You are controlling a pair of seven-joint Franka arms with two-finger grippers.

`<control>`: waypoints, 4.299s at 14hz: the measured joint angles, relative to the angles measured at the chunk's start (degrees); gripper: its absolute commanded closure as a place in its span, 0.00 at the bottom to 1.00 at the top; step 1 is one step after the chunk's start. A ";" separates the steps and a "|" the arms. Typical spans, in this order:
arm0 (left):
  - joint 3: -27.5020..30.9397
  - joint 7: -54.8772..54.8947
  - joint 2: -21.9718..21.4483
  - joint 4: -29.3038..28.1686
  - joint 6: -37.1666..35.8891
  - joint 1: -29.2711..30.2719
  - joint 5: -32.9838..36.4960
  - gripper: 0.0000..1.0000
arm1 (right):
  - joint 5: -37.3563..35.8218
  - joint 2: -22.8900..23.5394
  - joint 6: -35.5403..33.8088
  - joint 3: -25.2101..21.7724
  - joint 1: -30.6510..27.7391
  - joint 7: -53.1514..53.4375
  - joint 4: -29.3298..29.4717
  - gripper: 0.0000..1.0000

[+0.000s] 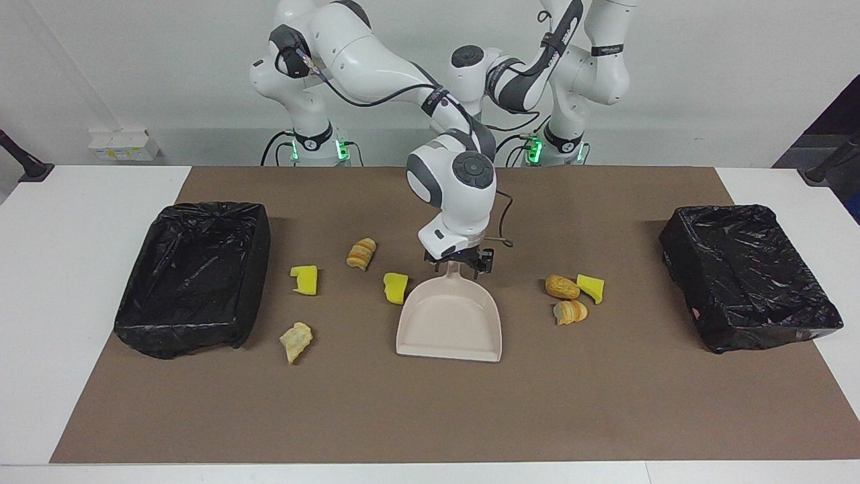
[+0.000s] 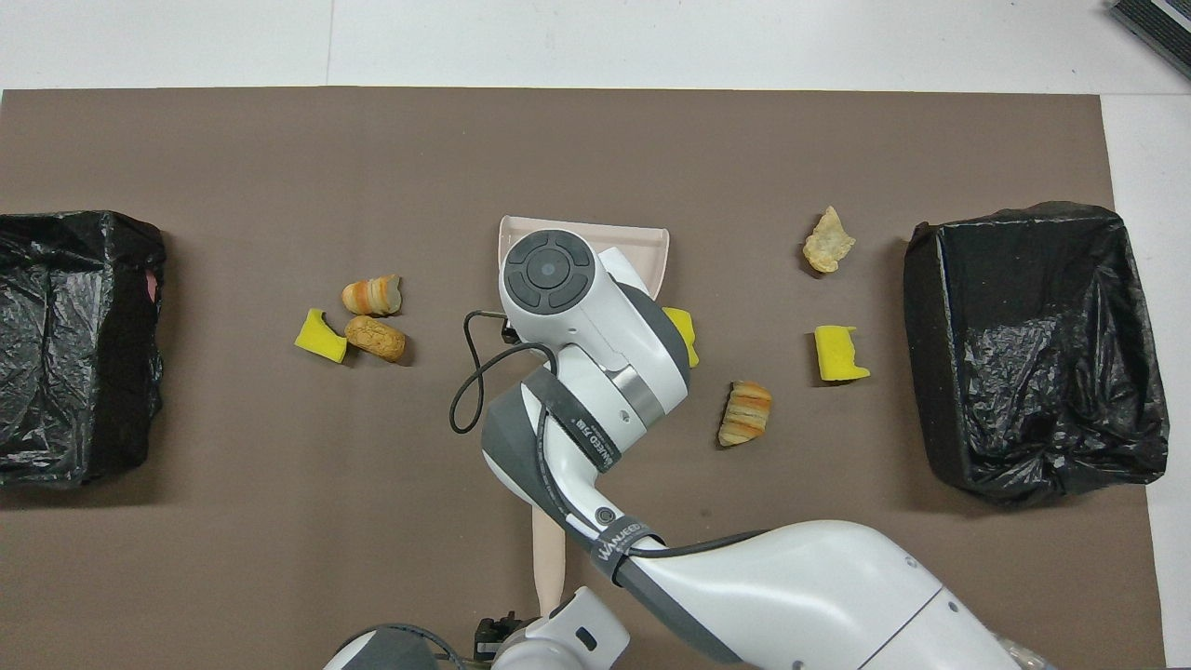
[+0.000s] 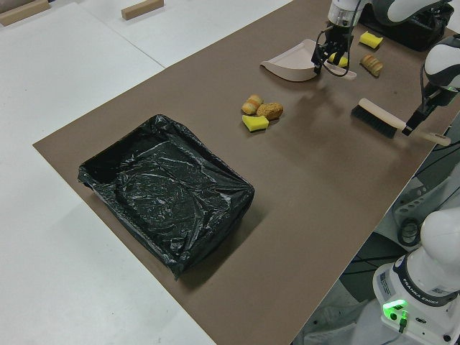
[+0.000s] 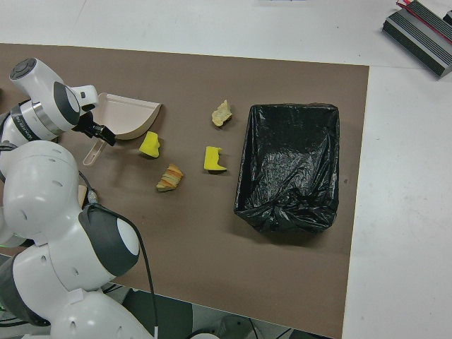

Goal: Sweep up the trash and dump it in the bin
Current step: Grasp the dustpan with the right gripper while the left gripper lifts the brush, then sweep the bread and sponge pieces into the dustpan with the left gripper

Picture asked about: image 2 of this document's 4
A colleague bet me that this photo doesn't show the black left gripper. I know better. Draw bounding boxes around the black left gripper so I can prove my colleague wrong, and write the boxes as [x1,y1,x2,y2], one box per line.
[475,612,522,663]

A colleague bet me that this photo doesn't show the beige hand brush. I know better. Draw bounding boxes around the beige hand brush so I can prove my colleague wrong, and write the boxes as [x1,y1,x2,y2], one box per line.
[531,502,568,617]

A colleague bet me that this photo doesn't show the brown bread roll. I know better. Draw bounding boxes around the brown bread roll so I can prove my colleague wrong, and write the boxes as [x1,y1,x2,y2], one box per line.
[343,315,408,364]

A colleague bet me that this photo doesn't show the striped croissant piece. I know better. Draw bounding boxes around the striped croissant piece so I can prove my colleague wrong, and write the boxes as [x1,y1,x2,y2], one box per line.
[341,274,404,317]
[717,380,774,449]

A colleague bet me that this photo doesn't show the yellow sponge piece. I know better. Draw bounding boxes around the yellow sponge piece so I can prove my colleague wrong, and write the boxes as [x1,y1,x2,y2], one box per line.
[814,324,873,383]
[662,306,700,369]
[294,308,349,364]

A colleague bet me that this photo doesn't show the beige plastic dustpan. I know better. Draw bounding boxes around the beige plastic dustpan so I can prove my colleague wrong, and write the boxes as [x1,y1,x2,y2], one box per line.
[498,215,672,313]

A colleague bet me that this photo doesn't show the pale flaky pastry piece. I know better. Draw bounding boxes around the pale flaky pastry piece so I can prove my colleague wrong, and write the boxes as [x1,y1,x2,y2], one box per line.
[802,206,857,275]

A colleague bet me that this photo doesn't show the black bag-lined trash bin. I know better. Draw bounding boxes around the black bag-lined trash bin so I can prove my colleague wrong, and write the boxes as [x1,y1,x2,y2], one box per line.
[903,201,1171,506]
[0,210,168,491]

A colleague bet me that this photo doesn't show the brown paper table mat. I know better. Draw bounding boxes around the brown paper table mat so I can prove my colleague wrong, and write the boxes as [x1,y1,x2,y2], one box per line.
[0,87,1169,670]

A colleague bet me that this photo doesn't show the dark ribbed object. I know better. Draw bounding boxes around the dark ribbed object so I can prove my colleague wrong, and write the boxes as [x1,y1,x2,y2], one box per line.
[1107,0,1191,80]

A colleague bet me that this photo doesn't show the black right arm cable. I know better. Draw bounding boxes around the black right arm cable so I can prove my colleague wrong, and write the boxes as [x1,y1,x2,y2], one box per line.
[449,309,671,569]

